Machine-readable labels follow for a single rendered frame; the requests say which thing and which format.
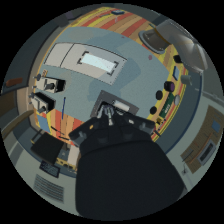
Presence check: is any grey vent grille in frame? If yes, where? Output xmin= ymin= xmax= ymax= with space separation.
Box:
xmin=33 ymin=173 xmax=65 ymax=204

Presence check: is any green circuit board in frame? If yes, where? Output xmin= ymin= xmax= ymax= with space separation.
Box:
xmin=158 ymin=92 xmax=175 ymax=118

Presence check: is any brown pegboard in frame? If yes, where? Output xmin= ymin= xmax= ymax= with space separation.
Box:
xmin=180 ymin=105 xmax=224 ymax=174

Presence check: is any dark wall sign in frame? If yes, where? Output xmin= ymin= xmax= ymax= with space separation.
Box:
xmin=39 ymin=160 xmax=60 ymax=179

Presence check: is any brown wooden furniture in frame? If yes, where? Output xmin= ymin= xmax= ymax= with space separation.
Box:
xmin=0 ymin=89 xmax=35 ymax=139

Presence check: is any white cup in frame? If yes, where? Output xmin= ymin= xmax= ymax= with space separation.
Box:
xmin=180 ymin=74 xmax=193 ymax=86

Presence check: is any grey wall device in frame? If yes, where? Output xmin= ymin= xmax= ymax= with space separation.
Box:
xmin=197 ymin=139 xmax=216 ymax=166

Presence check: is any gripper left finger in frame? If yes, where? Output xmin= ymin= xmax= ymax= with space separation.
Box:
xmin=68 ymin=104 xmax=110 ymax=147

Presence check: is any blue pad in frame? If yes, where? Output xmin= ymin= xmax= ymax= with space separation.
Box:
xmin=172 ymin=66 xmax=180 ymax=80

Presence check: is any white cylinder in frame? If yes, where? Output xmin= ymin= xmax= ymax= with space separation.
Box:
xmin=114 ymin=100 xmax=130 ymax=111

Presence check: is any black flat box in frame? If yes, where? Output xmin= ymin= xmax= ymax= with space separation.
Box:
xmin=30 ymin=132 xmax=65 ymax=164

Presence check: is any blue paper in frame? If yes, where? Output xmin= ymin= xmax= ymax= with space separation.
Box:
xmin=211 ymin=120 xmax=221 ymax=133

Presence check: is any orange-brown cushion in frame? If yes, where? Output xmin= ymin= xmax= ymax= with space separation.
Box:
xmin=6 ymin=77 xmax=23 ymax=88

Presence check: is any blue pen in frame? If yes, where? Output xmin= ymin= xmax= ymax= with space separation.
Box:
xmin=61 ymin=97 xmax=66 ymax=120

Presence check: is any grey tray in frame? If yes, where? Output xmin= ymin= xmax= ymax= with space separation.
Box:
xmin=89 ymin=89 xmax=140 ymax=120

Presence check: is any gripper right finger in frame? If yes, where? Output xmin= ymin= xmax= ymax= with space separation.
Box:
xmin=109 ymin=107 xmax=156 ymax=137

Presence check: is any grey tester base plate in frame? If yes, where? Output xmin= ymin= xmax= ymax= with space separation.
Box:
xmin=44 ymin=42 xmax=128 ymax=86

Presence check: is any blue-grey work mat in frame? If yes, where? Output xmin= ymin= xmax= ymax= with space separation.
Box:
xmin=35 ymin=26 xmax=171 ymax=126

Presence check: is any black lens with purple glass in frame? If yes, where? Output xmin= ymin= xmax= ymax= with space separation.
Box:
xmin=164 ymin=81 xmax=176 ymax=93

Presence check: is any white light panel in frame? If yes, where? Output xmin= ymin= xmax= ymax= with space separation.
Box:
xmin=80 ymin=53 xmax=116 ymax=73

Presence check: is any beige box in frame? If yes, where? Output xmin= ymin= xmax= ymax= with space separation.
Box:
xmin=67 ymin=145 xmax=80 ymax=168

